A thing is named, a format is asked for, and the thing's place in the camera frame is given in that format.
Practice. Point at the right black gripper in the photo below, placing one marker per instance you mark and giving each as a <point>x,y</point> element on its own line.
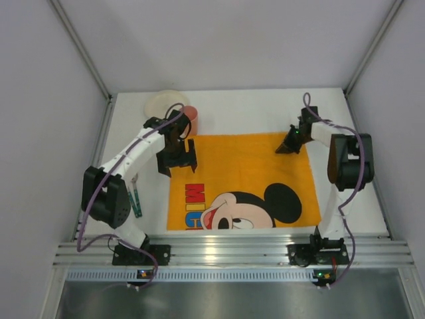
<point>293,141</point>

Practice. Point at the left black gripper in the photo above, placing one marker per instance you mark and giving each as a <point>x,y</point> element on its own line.
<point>176,158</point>

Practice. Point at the pink plastic cup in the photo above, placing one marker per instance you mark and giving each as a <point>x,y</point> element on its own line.
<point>192,113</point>

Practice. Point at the cream round plate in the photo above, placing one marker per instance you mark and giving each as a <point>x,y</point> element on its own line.
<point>157,104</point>

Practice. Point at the orange cartoon placemat cloth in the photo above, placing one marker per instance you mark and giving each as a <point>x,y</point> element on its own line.
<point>242,183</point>

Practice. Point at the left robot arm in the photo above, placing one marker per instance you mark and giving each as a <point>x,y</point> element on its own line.
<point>105,195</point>

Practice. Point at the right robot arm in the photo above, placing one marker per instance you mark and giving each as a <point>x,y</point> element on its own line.
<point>350,164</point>

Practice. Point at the steel spoon teal handle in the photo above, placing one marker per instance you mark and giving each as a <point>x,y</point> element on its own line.
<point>134,182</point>

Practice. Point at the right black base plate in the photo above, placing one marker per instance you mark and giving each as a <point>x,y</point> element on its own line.
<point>304,255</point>

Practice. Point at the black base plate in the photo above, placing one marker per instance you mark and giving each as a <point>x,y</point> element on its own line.
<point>304,255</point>
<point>124,256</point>

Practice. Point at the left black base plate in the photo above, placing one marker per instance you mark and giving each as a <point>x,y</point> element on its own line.
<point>124,256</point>

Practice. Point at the right aluminium frame post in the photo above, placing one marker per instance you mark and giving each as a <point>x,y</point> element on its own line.
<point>378,37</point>

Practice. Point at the aluminium frame post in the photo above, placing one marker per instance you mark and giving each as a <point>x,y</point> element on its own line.
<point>72,33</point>
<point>378,37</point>

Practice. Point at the aluminium mounting rail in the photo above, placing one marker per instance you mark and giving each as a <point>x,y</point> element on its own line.
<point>242,250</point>

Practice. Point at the white slotted cable duct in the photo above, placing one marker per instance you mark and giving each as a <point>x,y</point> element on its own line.
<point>200,275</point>

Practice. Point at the left aluminium frame post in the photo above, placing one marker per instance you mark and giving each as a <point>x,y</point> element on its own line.
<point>72,33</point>

